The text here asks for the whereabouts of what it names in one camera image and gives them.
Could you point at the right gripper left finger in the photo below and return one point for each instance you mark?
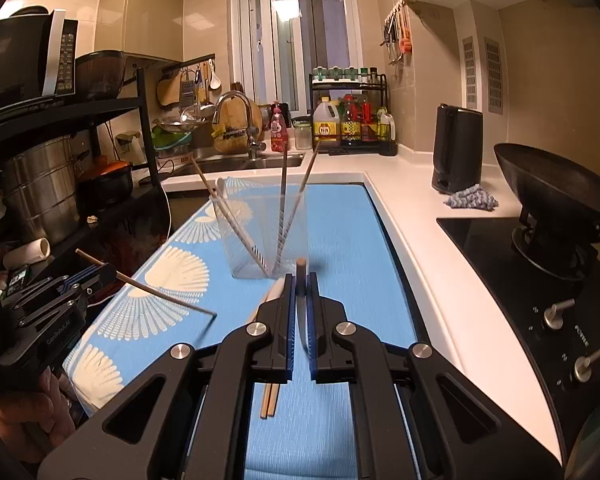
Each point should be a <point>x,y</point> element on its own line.
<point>187,415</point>

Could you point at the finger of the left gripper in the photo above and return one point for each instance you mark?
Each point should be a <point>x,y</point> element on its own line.
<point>80,279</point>

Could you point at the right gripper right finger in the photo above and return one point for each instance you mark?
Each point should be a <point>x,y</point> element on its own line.
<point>415,415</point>

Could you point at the wooden chopstick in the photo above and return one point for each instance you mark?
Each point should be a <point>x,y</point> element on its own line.
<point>301,301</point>
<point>243,237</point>
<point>145,288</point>
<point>269,401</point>
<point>284,231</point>
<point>282,203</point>

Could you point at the white handled metal fork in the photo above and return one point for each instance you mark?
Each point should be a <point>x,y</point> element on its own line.
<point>273,293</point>

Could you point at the chrome kitchen faucet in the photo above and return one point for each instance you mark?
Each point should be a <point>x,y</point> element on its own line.
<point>240,120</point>

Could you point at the hanging kitchen tools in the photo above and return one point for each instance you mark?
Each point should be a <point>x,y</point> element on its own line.
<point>396,34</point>

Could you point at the left human hand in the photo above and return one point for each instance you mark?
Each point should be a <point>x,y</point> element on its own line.
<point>36,421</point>

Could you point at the black metal shelf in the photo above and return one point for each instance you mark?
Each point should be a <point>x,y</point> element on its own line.
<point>136,226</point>

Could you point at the wooden chopstick on mat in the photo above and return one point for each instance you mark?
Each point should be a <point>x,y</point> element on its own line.
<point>269,401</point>

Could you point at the orange lidded pot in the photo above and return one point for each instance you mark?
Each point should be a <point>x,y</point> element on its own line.
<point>103,185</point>

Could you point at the stainless steel pot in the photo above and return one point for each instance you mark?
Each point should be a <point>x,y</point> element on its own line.
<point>40,184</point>

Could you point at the wooden chopstick in holder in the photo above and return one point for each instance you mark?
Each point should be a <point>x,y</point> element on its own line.
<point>282,203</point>
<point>243,237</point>
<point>284,231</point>

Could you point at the stainless steel sink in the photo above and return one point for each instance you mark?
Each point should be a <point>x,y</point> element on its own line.
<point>241,163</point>

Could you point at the clear plastic utensil holder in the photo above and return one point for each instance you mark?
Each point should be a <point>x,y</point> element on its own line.
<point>255,206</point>

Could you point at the black gas stove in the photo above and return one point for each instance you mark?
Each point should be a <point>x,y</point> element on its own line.
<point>557,322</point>

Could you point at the dark bowl on shelf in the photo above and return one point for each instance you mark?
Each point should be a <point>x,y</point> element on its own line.
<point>100,74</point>

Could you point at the wooden cutting board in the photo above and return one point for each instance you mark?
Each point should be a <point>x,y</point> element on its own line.
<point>235,127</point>

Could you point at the blue checked cloth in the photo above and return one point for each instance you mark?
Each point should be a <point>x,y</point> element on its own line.
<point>475,197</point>

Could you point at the microwave oven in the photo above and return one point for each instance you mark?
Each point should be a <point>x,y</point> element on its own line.
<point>37,56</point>

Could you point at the pink dish soap bottle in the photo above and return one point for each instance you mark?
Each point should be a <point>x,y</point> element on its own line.
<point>278,130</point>

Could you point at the glass jar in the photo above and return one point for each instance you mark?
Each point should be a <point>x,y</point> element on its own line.
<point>302,134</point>

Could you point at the black wok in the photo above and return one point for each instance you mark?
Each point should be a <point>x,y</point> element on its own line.
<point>558,193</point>

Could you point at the black electric kettle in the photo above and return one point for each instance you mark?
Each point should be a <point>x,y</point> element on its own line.
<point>458,147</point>

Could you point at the yellow oil jug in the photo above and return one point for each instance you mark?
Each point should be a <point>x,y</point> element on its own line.
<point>326,124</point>

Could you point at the black condiment rack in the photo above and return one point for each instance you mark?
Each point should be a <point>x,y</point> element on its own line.
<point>362,101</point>

